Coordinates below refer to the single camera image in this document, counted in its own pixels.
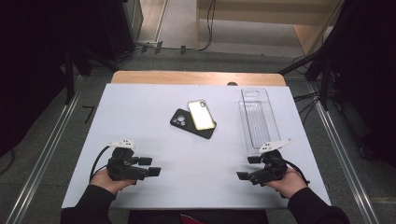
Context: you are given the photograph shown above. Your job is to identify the black phone case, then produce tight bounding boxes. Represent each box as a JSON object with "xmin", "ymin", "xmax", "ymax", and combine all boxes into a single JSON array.
[{"xmin": 169, "ymin": 107, "xmax": 218, "ymax": 140}]

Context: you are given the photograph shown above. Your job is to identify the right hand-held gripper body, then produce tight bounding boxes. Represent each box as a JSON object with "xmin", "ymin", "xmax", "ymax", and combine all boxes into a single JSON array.
[{"xmin": 247, "ymin": 138, "xmax": 293, "ymax": 187}]

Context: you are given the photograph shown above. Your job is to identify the wooden table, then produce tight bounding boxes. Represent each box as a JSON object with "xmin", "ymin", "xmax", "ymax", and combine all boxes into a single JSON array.
[{"xmin": 110, "ymin": 70, "xmax": 287, "ymax": 88}]

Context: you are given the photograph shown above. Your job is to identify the white smartphone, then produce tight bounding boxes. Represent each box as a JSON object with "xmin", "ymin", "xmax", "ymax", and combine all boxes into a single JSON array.
[{"xmin": 187, "ymin": 99, "xmax": 217, "ymax": 131}]

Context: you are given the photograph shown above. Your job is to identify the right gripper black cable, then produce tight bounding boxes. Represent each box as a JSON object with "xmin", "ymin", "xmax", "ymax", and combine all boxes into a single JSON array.
[{"xmin": 281, "ymin": 159, "xmax": 311, "ymax": 187}]

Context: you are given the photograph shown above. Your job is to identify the white table board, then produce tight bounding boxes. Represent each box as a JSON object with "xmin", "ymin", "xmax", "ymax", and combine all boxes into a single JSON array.
[{"xmin": 61, "ymin": 83, "xmax": 332, "ymax": 209}]

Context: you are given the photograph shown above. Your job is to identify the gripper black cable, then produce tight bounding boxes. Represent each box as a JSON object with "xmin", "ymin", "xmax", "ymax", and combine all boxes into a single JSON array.
[
  {"xmin": 89, "ymin": 145, "xmax": 112, "ymax": 183},
  {"xmin": 281, "ymin": 159, "xmax": 311, "ymax": 187}
]

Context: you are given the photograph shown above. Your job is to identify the black curtain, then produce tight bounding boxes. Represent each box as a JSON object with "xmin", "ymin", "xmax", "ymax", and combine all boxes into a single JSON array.
[
  {"xmin": 0, "ymin": 0, "xmax": 106, "ymax": 158},
  {"xmin": 325, "ymin": 0, "xmax": 396, "ymax": 169}
]

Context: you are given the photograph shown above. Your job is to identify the person's right hand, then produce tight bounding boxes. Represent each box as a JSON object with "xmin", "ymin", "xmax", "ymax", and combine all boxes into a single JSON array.
[{"xmin": 264, "ymin": 166, "xmax": 309, "ymax": 200}]

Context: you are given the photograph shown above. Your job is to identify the clear plastic tray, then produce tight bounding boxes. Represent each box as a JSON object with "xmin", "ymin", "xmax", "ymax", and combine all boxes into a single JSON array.
[{"xmin": 238, "ymin": 88, "xmax": 283, "ymax": 158}]

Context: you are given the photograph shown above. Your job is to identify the light wooden shelf unit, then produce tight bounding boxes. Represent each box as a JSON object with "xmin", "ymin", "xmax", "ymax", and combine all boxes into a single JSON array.
[{"xmin": 195, "ymin": 0, "xmax": 345, "ymax": 57}]

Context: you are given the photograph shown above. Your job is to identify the person's left hand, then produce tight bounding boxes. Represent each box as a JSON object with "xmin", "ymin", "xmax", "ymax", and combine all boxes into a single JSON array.
[{"xmin": 90, "ymin": 167, "xmax": 137, "ymax": 195}]

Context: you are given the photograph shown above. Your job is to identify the aluminium floor rail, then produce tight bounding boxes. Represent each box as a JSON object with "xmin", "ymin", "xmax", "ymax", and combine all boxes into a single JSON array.
[
  {"xmin": 306, "ymin": 82, "xmax": 381, "ymax": 224},
  {"xmin": 5, "ymin": 76, "xmax": 83, "ymax": 224}
]

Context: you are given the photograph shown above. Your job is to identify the black hanging cable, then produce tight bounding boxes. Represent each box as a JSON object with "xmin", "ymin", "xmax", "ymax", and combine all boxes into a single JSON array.
[{"xmin": 134, "ymin": 0, "xmax": 218, "ymax": 54}]

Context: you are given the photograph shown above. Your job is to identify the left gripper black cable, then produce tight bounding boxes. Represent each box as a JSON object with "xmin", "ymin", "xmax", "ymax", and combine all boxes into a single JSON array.
[{"xmin": 89, "ymin": 145, "xmax": 112, "ymax": 183}]

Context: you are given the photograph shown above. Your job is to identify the black floor cables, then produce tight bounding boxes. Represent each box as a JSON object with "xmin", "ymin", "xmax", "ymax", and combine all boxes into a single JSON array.
[{"xmin": 292, "ymin": 90, "xmax": 328, "ymax": 125}]

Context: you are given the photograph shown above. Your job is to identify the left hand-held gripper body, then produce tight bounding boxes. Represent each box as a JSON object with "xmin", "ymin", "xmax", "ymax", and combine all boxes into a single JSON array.
[{"xmin": 106, "ymin": 139, "xmax": 149, "ymax": 182}]

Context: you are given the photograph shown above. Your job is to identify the dark cabinet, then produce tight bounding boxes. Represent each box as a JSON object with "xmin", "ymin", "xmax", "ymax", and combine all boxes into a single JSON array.
[{"xmin": 99, "ymin": 0, "xmax": 145, "ymax": 62}]

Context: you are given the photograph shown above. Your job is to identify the black metal stand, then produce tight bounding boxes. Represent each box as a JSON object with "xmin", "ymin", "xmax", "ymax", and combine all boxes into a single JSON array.
[
  {"xmin": 64, "ymin": 45, "xmax": 120, "ymax": 105},
  {"xmin": 277, "ymin": 46, "xmax": 332, "ymax": 112}
]

